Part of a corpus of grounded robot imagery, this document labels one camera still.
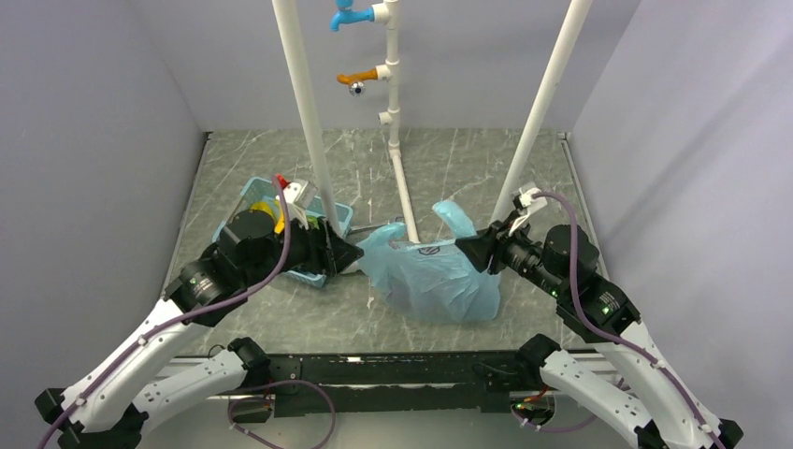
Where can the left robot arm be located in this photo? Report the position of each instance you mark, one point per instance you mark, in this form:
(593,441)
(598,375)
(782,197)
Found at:
(120,401)

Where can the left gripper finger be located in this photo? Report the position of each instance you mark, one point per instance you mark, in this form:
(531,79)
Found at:
(338,249)
(345,263)

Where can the orange plastic faucet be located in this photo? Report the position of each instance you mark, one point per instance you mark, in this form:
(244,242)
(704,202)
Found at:
(356,82)

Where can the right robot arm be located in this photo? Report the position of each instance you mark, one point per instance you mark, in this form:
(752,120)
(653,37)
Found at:
(657,410)

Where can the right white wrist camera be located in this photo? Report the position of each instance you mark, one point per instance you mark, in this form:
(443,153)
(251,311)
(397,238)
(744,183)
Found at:
(526,203)

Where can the yellow fake banana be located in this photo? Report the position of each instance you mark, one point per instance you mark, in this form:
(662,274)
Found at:
(279,224)

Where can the silver steel wrench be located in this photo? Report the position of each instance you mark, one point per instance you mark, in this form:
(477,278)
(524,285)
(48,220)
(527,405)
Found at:
(367,228)

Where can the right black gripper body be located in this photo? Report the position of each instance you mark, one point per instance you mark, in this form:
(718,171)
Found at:
(517,250)

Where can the light blue plastic basket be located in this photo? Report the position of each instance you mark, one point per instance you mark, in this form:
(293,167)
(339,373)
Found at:
(259,189)

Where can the green fake fruit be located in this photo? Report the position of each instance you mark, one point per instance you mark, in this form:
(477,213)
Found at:
(313,222)

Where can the white pvc pipe frame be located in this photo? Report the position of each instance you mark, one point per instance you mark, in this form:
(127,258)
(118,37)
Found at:
(388,13)

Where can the yellow fake pepper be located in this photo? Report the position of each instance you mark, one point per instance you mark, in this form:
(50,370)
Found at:
(264,207)

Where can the light blue plastic bag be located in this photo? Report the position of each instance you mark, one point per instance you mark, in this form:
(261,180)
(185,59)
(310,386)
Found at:
(430,282)

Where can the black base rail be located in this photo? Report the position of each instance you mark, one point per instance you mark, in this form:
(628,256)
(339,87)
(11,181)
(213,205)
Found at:
(486,381)

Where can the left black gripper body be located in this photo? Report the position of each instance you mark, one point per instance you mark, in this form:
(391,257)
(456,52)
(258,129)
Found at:
(304,250)

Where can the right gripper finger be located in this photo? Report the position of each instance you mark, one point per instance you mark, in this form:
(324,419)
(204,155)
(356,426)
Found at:
(480,258)
(484,238)

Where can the blue plastic faucet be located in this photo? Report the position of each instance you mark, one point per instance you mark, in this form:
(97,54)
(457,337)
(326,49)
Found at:
(346,14)

